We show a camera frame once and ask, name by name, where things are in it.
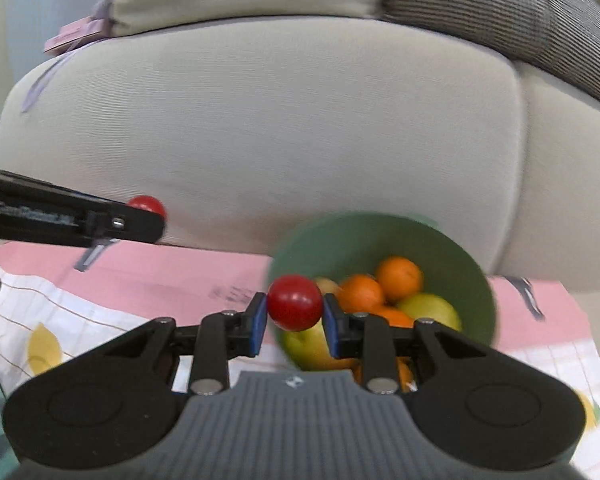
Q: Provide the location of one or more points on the small yellow fruit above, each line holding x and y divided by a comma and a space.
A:
327, 286

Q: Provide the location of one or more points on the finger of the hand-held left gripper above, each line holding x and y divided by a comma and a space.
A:
94, 255
135, 226

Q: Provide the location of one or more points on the green bowl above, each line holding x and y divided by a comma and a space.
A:
370, 240

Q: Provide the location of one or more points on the red cherry tomato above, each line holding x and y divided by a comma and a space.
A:
147, 203
295, 302

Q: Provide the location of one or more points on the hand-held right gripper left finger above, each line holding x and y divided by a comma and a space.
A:
256, 327

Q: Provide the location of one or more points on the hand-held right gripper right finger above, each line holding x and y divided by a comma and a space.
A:
332, 332

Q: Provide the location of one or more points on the beige sofa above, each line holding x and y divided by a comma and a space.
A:
280, 135

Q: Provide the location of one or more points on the pink checked printed cloth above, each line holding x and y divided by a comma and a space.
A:
130, 280

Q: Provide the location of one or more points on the pink fabric tag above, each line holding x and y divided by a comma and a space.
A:
75, 35

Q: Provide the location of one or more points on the grey striped cushion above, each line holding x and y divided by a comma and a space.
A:
505, 15

